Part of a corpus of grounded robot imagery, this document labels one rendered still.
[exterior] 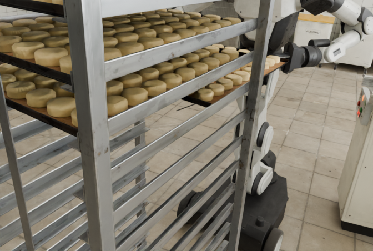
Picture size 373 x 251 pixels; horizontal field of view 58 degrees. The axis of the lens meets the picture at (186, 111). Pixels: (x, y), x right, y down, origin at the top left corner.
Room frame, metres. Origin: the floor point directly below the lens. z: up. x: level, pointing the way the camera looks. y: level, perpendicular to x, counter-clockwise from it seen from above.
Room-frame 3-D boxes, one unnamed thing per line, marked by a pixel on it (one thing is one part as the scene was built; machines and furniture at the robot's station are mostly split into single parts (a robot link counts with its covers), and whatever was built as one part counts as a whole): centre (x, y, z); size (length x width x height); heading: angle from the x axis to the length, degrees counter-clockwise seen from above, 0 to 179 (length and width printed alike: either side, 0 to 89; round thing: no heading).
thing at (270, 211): (1.66, -0.40, 0.19); 0.64 x 0.52 x 0.33; 148
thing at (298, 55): (1.34, -0.44, 1.13); 0.12 x 0.10 x 0.13; 117
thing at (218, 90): (0.87, -0.08, 1.15); 0.05 x 0.05 x 0.02
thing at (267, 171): (1.69, -0.42, 0.28); 0.21 x 0.20 x 0.13; 148
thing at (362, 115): (1.72, -0.99, 0.77); 0.24 x 0.04 x 0.14; 162
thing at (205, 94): (0.82, -0.04, 1.15); 0.05 x 0.05 x 0.02
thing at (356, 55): (5.14, -2.56, 0.38); 0.64 x 0.54 x 0.77; 155
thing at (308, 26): (5.41, -1.97, 0.38); 0.64 x 0.54 x 0.77; 157
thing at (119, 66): (0.68, -0.01, 1.32); 0.64 x 0.03 x 0.03; 148
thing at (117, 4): (0.68, -0.01, 1.41); 0.64 x 0.03 x 0.03; 148
